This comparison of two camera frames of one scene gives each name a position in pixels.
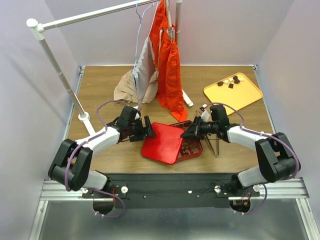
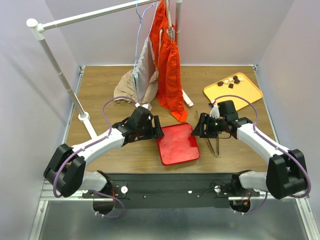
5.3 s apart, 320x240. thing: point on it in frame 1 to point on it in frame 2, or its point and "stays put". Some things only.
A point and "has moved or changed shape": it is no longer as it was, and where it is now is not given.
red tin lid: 165,146 has moved or changed shape
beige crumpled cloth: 124,89 stays put
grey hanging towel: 145,72 stays put
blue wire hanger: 138,41 stays put
